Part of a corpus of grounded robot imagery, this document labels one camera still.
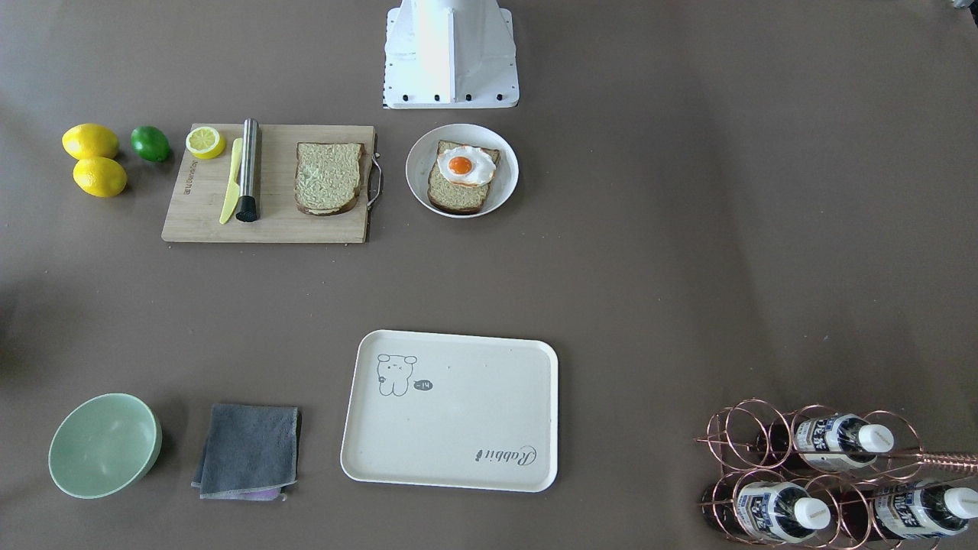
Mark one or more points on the yellow lemon lower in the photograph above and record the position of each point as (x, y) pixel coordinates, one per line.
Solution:
(100, 177)

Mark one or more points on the yellow plastic knife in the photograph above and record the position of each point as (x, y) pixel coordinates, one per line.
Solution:
(232, 190)

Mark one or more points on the fried egg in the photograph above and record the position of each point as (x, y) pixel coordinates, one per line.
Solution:
(467, 166)

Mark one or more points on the steel muddler black tip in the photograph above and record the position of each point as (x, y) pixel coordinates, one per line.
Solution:
(247, 204)

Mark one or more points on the copper wire bottle rack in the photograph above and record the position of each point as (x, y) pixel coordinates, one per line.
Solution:
(731, 431)

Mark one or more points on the tea bottle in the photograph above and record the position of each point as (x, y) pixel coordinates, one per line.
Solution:
(764, 512)
(908, 512)
(834, 443)

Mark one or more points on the grey folded cloth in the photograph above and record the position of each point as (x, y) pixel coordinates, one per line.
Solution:
(250, 453)

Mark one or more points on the green lime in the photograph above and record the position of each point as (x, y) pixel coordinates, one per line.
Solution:
(150, 144)

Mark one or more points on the white round plate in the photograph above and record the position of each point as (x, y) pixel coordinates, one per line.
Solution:
(422, 157)

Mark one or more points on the wooden cutting board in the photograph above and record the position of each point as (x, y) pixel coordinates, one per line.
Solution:
(199, 192)

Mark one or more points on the yellow lemon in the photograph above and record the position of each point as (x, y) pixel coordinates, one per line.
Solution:
(89, 140)
(100, 177)

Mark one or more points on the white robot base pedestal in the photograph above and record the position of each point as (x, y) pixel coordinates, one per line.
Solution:
(450, 55)

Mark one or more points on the green bowl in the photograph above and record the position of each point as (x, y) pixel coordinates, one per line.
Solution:
(106, 444)

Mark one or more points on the half lemon slice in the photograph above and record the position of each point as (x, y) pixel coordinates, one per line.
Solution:
(205, 143)

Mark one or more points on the bread slice under egg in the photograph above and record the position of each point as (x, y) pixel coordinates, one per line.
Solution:
(457, 199)

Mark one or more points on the tea bottle upper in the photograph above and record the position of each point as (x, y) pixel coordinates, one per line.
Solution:
(834, 443)

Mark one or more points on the cream rabbit tray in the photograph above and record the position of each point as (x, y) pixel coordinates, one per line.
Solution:
(461, 411)

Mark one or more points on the yellow lemon upper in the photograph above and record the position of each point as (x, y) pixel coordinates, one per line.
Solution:
(89, 140)

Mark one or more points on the bread slice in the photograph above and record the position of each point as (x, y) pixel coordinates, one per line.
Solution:
(328, 177)
(457, 199)

